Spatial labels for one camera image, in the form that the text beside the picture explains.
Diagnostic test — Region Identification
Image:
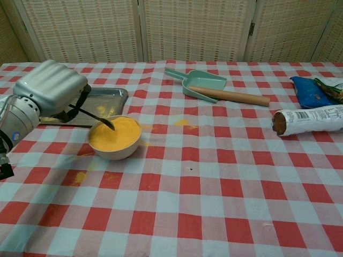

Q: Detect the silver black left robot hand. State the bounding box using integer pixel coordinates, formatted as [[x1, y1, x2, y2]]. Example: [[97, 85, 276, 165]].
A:
[[12, 59, 92, 123]]

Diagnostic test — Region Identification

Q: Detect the dark metal spoon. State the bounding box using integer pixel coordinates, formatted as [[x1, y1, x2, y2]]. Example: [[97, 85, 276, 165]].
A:
[[68, 103, 116, 131]]

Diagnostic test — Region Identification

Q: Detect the beige round bowl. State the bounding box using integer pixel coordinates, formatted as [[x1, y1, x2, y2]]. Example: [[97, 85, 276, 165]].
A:
[[88, 115, 142, 161]]

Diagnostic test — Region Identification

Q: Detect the rectangular metal tray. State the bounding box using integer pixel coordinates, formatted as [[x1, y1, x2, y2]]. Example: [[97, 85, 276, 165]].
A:
[[39, 87, 129, 127]]

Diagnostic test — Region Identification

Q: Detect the woven folding screen panel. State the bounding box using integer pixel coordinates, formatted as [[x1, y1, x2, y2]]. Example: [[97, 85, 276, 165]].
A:
[[8, 0, 144, 64], [312, 0, 343, 64], [245, 0, 335, 63], [138, 0, 257, 63], [0, 0, 41, 64]]

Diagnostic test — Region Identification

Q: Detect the mint green plastic scoop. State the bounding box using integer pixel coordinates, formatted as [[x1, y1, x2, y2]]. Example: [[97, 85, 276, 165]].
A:
[[164, 67, 228, 104]]

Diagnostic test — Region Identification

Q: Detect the red white checkered tablecloth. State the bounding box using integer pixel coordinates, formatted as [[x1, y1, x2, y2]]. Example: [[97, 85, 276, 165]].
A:
[[0, 59, 343, 257]]

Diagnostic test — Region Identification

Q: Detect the wooden rolling pin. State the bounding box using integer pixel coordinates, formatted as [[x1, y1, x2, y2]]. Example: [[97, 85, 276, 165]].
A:
[[189, 85, 271, 107]]

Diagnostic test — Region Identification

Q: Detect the blue snack bag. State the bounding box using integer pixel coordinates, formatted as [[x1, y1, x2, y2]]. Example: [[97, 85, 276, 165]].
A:
[[290, 76, 338, 110]]

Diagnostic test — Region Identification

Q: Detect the white rolled food package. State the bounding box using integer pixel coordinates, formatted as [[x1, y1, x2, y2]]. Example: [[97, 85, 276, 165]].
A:
[[272, 104, 343, 137]]

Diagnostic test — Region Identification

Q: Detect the green white snack bag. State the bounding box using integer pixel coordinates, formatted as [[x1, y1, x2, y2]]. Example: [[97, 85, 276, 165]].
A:
[[313, 77, 343, 105]]

